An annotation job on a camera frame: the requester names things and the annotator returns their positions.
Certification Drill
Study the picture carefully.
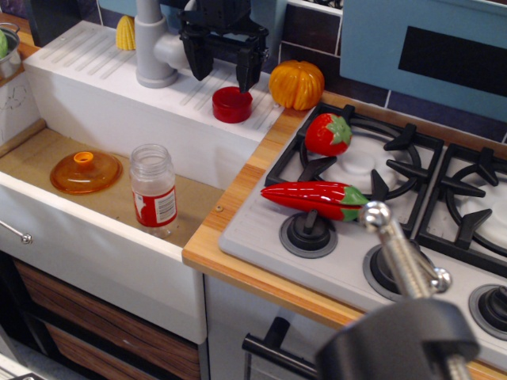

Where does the silver metal pot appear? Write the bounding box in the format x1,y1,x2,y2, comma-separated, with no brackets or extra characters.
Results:
1,22,21,80

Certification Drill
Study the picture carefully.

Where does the black oven door handle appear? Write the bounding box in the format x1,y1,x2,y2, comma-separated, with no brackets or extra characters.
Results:
242,317,317,379

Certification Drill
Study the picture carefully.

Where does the orange transparent pot lid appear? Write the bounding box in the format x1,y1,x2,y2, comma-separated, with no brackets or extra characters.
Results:
50,150,123,195

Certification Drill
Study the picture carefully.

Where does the lower wooden drawer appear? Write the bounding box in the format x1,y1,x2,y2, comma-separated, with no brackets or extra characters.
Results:
46,324,200,379

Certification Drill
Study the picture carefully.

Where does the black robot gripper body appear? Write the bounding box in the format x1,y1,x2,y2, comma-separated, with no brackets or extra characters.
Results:
178,1,269,58

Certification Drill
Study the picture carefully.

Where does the black right burner grate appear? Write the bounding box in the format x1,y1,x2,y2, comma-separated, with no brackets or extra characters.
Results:
416,144,506,278

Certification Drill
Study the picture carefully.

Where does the red plastic cap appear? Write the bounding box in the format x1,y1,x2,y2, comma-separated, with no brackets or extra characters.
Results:
212,86,253,124

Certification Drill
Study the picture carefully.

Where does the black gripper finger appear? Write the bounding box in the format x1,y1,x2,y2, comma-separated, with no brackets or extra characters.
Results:
236,37,266,93
181,31,214,81

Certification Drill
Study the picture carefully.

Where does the grey toy stovetop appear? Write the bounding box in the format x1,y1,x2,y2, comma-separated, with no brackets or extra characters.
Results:
218,101,507,373

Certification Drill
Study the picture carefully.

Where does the black stove knob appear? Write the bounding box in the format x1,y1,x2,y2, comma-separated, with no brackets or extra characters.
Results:
362,239,436,304
468,284,506,341
279,209,337,259

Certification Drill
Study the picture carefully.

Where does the black clamp body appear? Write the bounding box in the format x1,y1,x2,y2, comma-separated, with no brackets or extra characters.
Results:
315,298,480,379

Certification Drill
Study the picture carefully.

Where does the clear plastic jar red label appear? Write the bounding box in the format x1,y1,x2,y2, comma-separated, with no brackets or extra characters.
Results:
130,144,177,238

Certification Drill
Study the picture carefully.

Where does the yellow toy corn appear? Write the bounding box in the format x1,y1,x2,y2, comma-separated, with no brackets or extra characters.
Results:
116,15,136,51

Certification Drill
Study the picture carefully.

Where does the red toy strawberry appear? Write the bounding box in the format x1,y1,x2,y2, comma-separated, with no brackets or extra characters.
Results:
305,113,353,157

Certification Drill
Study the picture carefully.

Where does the black right stove knob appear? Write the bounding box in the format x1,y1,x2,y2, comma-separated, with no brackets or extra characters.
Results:
468,284,506,341

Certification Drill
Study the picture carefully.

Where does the orange toy pumpkin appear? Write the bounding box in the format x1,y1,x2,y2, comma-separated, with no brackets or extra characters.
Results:
269,60,325,111

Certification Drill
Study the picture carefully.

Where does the black middle stove knob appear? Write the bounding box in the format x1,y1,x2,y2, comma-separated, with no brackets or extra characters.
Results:
362,239,436,304

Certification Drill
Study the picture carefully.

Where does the black left burner grate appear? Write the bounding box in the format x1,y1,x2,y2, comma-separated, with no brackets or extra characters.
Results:
264,103,443,238

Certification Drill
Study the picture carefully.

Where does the grey toy faucet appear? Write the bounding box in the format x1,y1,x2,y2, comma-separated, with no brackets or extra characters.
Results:
135,0,189,89

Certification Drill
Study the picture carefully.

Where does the silver towel rod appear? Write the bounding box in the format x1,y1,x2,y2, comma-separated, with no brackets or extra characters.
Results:
0,221,33,245

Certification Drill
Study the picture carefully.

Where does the blue toy microwave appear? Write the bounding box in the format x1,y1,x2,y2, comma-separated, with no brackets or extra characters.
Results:
340,1,506,121

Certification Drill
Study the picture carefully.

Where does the black left stove knob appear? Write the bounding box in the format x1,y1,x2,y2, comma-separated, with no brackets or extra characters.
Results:
279,209,337,259

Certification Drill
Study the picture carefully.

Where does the wooden drawer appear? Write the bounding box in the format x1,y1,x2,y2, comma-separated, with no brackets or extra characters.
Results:
46,324,200,379
14,259,200,378

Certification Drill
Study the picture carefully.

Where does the red toy chili pepper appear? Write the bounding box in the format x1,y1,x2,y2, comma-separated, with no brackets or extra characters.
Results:
261,181,369,222

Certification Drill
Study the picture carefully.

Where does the upper wooden drawer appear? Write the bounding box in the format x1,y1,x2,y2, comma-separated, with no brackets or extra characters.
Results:
14,259,200,378

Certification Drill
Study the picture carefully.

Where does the black burner grate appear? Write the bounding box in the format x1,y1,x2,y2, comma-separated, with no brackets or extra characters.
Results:
416,144,506,278
264,103,443,238

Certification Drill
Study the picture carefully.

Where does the white toy sink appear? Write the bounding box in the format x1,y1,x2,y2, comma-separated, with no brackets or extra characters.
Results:
1,21,280,344

